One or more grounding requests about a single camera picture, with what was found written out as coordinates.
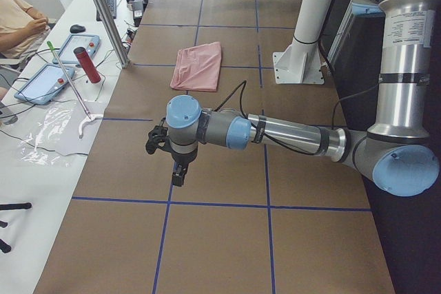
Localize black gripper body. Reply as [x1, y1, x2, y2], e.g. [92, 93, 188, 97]
[172, 151, 198, 176]

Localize seated person in beige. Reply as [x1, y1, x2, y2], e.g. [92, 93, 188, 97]
[0, 0, 52, 101]

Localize clear plastic bag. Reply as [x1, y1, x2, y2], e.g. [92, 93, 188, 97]
[15, 100, 102, 167]

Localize red thermos bottle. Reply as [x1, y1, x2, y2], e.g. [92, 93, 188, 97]
[73, 47, 101, 83]

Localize blue teach pendant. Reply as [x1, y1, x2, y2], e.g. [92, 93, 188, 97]
[52, 33, 102, 65]
[14, 64, 68, 105]

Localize near blue teach pendant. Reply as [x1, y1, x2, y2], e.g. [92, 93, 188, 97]
[14, 64, 68, 105]

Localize pink snoopy t-shirt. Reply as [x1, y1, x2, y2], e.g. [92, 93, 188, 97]
[170, 41, 222, 92]

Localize black keyboard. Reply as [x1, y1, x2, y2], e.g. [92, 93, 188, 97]
[105, 0, 117, 19]

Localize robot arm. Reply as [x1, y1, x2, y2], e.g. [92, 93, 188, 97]
[164, 0, 440, 197]

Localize aluminium frame post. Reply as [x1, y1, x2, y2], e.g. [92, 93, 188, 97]
[93, 0, 130, 68]

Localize black computer mouse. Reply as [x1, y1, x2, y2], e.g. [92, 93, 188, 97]
[70, 24, 85, 34]

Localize black tripod legs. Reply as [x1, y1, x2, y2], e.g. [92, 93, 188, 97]
[0, 202, 32, 254]

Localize far blue teach pendant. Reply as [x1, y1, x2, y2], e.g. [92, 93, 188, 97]
[52, 33, 102, 65]

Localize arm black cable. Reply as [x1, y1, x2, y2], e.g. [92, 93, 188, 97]
[213, 79, 380, 156]

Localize reacher stick with green tip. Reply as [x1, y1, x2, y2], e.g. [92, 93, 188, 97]
[46, 41, 103, 139]

